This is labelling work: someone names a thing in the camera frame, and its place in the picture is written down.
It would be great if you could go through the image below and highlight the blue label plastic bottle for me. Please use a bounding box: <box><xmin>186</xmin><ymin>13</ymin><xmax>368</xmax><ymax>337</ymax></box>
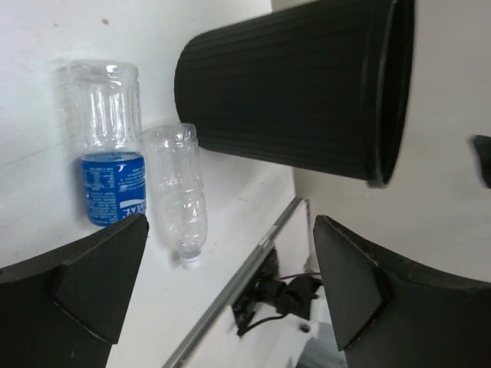
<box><xmin>59</xmin><ymin>59</ymin><xmax>147</xmax><ymax>227</ymax></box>

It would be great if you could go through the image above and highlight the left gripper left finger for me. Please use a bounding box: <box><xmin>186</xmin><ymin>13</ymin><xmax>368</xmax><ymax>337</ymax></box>
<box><xmin>1</xmin><ymin>215</ymin><xmax>149</xmax><ymax>367</ymax></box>

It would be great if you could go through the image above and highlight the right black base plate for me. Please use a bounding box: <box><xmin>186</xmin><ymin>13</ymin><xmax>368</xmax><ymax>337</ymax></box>
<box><xmin>232</xmin><ymin>248</ymin><xmax>279</xmax><ymax>337</ymax></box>

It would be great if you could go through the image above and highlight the aluminium frame rail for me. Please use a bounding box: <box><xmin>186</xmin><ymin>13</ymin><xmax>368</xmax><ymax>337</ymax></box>
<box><xmin>163</xmin><ymin>197</ymin><xmax>308</xmax><ymax>368</ymax></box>

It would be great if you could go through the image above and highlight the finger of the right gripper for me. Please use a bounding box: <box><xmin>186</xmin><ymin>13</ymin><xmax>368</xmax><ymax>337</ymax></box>
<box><xmin>471</xmin><ymin>135</ymin><xmax>491</xmax><ymax>189</ymax></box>

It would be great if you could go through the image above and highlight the clear plastic bottle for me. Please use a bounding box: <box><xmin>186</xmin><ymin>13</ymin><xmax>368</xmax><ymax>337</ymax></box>
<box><xmin>143</xmin><ymin>123</ymin><xmax>208</xmax><ymax>270</ymax></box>

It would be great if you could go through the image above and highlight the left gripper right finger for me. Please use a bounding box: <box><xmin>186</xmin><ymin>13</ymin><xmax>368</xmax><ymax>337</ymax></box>
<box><xmin>313</xmin><ymin>214</ymin><xmax>491</xmax><ymax>368</ymax></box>

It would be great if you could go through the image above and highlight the black plastic waste bin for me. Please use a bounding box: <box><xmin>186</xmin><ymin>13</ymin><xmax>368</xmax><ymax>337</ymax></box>
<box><xmin>174</xmin><ymin>1</ymin><xmax>416</xmax><ymax>188</ymax></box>

